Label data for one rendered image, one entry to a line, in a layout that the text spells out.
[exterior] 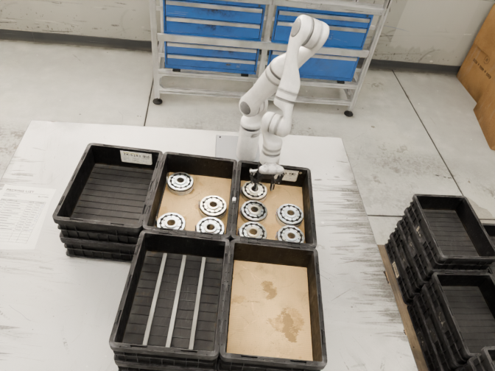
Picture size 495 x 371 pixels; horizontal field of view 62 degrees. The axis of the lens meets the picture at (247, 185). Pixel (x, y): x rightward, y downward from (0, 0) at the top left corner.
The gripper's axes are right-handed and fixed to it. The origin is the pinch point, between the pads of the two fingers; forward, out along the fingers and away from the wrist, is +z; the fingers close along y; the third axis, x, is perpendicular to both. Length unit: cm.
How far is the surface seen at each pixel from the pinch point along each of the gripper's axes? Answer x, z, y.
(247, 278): 38.8, 5.3, 9.3
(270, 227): 16.8, 5.2, -1.5
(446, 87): -232, 87, -224
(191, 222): 14.7, 5.0, 28.4
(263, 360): 70, -3, 8
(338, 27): -177, 10, -76
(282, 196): 0.6, 5.1, -8.3
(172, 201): 4.2, 4.9, 36.0
